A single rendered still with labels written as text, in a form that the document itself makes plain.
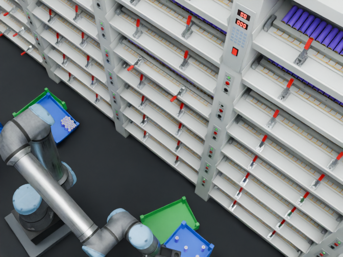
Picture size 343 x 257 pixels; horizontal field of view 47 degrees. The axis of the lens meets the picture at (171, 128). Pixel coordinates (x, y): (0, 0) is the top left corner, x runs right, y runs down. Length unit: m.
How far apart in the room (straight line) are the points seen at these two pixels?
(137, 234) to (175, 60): 0.74
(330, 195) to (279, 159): 0.24
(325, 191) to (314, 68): 0.62
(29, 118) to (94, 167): 1.04
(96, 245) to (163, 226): 0.88
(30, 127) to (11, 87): 1.47
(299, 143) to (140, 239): 0.72
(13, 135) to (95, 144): 1.13
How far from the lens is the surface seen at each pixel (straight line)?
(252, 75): 1.46
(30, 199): 2.19
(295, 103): 1.43
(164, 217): 2.50
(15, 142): 1.68
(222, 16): 1.37
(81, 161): 2.70
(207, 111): 1.79
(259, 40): 1.32
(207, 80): 1.65
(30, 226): 2.38
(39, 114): 1.72
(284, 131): 1.58
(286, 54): 1.30
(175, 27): 1.58
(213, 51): 1.51
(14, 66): 3.28
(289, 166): 1.73
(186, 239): 2.14
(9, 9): 2.92
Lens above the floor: 2.38
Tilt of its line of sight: 59 degrees down
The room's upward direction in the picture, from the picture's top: 3 degrees clockwise
